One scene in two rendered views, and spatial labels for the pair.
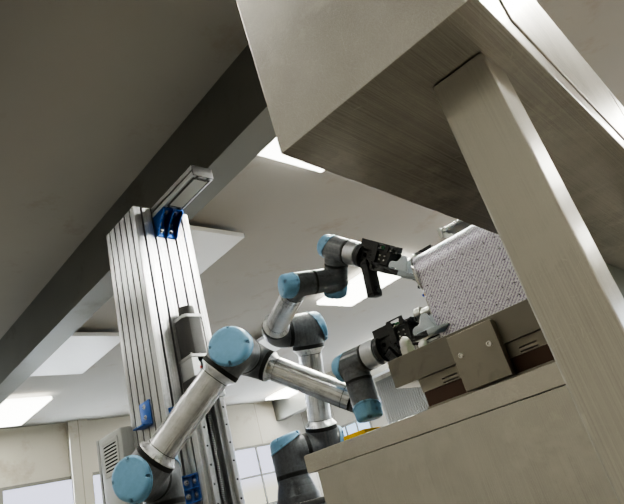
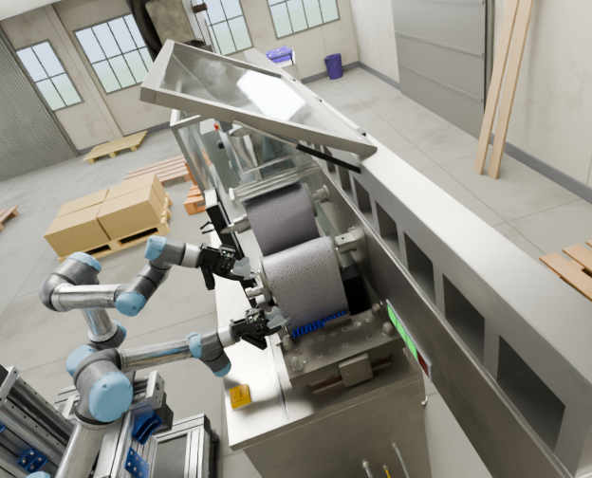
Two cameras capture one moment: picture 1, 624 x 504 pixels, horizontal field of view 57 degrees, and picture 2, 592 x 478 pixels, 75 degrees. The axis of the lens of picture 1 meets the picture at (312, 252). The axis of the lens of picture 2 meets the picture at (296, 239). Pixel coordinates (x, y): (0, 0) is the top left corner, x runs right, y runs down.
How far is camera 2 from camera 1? 143 cm
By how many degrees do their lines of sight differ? 69
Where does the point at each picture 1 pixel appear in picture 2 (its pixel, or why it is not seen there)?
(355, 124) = not seen: outside the picture
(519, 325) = (379, 353)
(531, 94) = not seen: hidden behind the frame
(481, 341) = (360, 366)
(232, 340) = (117, 395)
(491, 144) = not seen: outside the picture
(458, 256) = (305, 277)
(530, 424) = (385, 401)
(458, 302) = (301, 303)
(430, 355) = (322, 372)
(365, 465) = (282, 437)
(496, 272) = (330, 286)
